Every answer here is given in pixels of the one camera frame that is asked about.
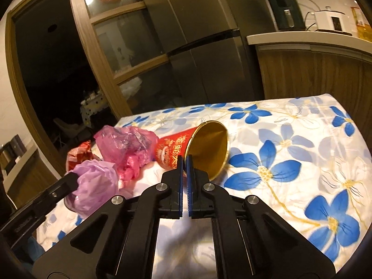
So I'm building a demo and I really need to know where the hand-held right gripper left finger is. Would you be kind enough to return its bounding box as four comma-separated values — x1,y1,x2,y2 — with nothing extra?
33,155,184,279

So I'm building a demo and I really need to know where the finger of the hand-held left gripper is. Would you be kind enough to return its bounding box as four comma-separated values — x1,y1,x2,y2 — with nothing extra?
0,172,81,251

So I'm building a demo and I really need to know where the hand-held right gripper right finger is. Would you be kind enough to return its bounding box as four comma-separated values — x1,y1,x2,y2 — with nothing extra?
186,155,338,279

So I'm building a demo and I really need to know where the red paper cup gold inside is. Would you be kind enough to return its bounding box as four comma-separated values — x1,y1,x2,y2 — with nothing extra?
154,120,231,181

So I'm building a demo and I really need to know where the purple plastic bag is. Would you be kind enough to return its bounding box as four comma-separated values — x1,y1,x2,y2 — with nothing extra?
64,160,120,219

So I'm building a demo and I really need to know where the wooden side cabinet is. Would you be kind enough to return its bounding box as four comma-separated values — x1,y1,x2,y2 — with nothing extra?
0,135,56,210

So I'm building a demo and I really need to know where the red white crumpled wrapper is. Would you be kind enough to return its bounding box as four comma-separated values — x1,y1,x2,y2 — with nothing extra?
66,140,101,172

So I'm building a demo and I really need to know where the pink plastic bag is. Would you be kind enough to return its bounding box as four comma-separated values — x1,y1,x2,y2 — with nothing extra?
93,125,159,170

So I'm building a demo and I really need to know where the dark chair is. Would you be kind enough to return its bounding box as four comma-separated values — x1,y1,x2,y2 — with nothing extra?
53,118,88,152

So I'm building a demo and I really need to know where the blue floral cloth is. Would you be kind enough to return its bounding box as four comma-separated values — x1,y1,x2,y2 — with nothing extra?
35,93,364,274

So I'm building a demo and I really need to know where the table with dotted cloth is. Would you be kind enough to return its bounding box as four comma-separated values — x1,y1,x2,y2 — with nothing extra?
80,91,109,126

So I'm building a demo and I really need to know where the white plastic bag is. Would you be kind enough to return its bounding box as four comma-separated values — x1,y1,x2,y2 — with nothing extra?
119,77,143,97

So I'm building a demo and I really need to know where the grey refrigerator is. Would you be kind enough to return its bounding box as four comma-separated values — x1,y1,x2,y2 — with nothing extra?
139,0,266,109

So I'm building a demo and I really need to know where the wooden kitchen counter cabinet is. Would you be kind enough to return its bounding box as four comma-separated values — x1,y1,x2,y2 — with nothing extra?
246,30,372,103

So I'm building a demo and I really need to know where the wooden framed glass door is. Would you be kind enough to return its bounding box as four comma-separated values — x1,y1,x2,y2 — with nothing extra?
68,0,173,117

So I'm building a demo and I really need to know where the dark green air fryer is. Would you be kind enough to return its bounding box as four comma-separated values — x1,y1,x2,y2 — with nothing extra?
266,0,306,32

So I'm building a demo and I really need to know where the white electric cooker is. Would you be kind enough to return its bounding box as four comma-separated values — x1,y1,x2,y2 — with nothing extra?
308,6,353,37

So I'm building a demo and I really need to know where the cooking oil bottle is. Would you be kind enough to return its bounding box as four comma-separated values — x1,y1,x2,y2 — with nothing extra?
350,6,370,40

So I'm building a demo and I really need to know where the wooden door frame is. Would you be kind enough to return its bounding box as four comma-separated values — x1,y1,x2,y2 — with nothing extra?
5,0,76,178

